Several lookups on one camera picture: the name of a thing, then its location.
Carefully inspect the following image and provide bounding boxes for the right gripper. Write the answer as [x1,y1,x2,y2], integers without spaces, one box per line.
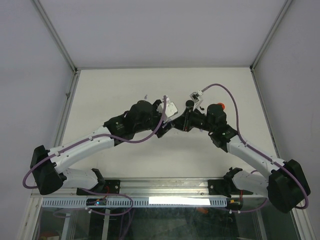
[172,105,215,133]

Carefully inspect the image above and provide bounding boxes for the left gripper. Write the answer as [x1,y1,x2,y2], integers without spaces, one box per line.
[135,101,174,138]

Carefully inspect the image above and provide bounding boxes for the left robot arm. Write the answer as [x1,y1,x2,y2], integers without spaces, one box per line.
[30,98,178,195]

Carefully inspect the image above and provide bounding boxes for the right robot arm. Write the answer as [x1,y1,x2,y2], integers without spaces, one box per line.
[173,100,311,213]

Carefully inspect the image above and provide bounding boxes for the black earbud charging case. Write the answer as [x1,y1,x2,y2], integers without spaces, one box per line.
[185,100,195,108]

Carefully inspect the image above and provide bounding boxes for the red earbud charging case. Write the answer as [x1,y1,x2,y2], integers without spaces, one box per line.
[217,102,225,110]

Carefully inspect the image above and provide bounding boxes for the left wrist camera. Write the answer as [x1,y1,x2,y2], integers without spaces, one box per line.
[157,96,178,121]

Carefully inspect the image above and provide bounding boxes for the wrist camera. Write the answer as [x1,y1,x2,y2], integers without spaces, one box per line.
[157,96,178,121]
[189,90,203,111]

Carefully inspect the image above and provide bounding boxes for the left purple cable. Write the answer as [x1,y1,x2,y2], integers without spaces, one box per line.
[22,94,168,189]

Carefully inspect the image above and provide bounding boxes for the purple cable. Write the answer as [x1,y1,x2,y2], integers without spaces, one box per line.
[22,94,168,189]
[201,83,310,210]

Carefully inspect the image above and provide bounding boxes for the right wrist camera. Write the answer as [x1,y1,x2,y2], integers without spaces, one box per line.
[189,90,203,111]

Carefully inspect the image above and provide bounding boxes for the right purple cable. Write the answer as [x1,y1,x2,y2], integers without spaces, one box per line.
[201,83,310,210]

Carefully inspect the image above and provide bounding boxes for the aluminium mounting rail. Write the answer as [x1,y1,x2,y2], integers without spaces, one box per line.
[31,171,268,198]

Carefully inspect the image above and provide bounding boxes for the slotted cable duct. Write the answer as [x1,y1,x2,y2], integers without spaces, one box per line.
[41,196,227,209]

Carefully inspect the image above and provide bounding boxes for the left aluminium frame post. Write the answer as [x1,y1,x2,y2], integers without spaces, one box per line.
[31,0,77,72]

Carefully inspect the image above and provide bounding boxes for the aluminium frame post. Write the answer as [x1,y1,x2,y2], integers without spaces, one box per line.
[249,0,295,72]
[31,0,77,72]

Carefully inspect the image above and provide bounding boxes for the right aluminium frame post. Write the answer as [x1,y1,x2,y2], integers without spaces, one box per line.
[249,0,295,72]

